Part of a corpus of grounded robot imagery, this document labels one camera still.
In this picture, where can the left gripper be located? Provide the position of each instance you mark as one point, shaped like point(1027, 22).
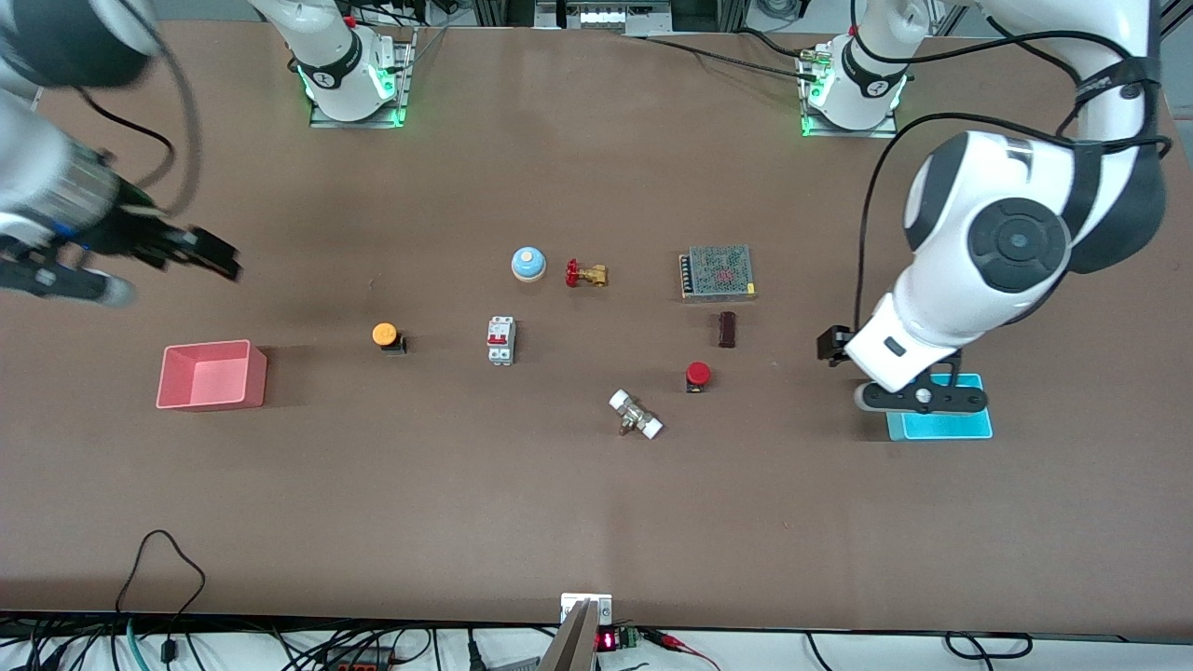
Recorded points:
point(829, 343)

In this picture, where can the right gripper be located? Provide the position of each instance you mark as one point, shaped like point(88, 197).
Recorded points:
point(133, 232)

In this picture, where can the red push button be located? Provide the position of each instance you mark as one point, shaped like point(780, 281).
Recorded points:
point(698, 374)

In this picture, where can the yellow push button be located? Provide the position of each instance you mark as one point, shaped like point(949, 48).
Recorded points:
point(384, 333)

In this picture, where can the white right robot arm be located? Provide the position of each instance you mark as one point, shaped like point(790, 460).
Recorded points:
point(326, 56)

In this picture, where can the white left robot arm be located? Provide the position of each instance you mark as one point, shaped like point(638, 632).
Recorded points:
point(988, 205)

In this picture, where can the dark brown block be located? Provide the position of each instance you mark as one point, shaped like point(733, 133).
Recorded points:
point(727, 329)

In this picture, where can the pink plastic bin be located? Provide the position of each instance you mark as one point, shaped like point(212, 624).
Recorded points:
point(214, 382)

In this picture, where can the metal mesh power supply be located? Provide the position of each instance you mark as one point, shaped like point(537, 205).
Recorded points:
point(718, 272)

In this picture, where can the cyan plastic bin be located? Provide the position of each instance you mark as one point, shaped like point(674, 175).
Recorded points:
point(941, 427)

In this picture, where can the metal fitting white caps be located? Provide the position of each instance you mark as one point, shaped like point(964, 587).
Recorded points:
point(636, 414)

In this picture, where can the blue call bell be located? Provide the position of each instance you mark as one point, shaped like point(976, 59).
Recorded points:
point(528, 264)

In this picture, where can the red clip lead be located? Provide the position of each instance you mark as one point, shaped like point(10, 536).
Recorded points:
point(680, 645)

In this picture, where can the green terminal block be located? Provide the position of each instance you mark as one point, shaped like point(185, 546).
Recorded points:
point(627, 637)

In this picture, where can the red digit display module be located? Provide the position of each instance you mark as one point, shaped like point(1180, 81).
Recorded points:
point(606, 640)

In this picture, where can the grey metal bar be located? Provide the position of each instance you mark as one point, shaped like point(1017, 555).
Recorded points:
point(569, 643)

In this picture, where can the silver box device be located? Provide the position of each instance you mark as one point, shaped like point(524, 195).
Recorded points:
point(604, 14)

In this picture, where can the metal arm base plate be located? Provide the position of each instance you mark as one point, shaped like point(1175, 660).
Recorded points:
point(403, 84)
point(885, 132)

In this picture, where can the white circuit breaker red switch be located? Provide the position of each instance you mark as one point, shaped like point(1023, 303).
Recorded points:
point(500, 340)

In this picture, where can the white metal bracket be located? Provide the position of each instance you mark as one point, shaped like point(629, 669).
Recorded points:
point(573, 601)

